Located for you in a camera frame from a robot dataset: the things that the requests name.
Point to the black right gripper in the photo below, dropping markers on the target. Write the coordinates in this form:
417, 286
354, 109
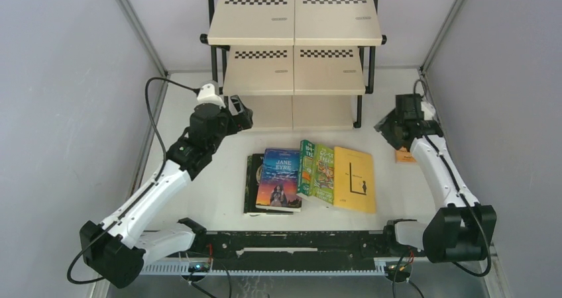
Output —
384, 126

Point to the dark green treehouse book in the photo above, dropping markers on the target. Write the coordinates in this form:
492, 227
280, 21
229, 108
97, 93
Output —
305, 172

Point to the yellow book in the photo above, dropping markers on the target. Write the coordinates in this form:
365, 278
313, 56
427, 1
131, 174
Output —
354, 186

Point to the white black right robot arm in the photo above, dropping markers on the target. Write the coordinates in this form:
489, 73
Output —
462, 227

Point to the dark black-green book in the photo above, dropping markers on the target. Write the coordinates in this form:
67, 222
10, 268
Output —
252, 181

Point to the Jane Eyre blue book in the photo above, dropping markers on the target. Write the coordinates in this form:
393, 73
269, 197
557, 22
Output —
278, 187

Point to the orange paperback book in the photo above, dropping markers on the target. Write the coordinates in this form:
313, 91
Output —
402, 155

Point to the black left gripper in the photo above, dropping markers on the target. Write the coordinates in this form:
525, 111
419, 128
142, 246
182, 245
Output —
243, 120

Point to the light green treehouse book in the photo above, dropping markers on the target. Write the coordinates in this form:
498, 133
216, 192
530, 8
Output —
322, 180

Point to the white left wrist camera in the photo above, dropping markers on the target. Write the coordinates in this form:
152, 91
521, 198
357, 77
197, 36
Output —
207, 93

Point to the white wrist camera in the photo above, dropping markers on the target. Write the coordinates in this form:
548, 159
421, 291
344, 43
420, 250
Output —
207, 93
429, 111

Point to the black mounting base rail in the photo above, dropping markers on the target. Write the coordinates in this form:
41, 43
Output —
328, 251

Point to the cream three-tier shelf rack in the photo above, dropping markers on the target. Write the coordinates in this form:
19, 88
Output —
298, 64

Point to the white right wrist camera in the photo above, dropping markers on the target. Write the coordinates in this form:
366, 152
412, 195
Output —
429, 111

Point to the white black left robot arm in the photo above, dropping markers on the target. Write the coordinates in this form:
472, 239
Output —
117, 248

